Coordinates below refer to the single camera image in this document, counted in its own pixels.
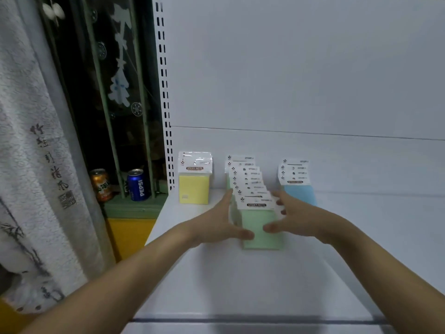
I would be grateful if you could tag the person's left hand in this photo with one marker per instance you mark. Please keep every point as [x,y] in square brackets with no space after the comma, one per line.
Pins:
[217,227]

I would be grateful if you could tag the green sticky note pack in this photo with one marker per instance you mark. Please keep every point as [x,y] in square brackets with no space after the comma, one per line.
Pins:
[260,236]

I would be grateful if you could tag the row of yellow sticky notes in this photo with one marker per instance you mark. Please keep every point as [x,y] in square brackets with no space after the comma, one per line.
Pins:
[194,187]

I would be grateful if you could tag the row of green sticky notes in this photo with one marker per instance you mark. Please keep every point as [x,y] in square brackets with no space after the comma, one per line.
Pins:
[247,173]

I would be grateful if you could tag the white metal shelf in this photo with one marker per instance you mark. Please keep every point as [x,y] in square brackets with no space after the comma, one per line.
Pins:
[295,66]

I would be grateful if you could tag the person's right forearm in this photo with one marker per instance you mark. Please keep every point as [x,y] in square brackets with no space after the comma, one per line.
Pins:
[389,274]

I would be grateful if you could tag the person's left forearm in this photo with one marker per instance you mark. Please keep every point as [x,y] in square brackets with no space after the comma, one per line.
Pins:
[114,285]

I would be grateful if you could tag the blue drink can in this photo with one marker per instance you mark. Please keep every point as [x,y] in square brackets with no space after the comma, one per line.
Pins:
[138,186]

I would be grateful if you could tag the orange drink can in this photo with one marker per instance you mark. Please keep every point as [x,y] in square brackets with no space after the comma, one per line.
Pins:
[102,186]

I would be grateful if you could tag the white flower window decal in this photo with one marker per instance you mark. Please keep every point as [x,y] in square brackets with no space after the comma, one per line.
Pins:
[120,88]

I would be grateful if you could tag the white patterned curtain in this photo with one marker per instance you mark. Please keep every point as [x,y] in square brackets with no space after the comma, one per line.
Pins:
[34,153]

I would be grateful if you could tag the small white hanging ornament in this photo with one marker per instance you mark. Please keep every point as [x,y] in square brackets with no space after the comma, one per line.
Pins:
[54,11]

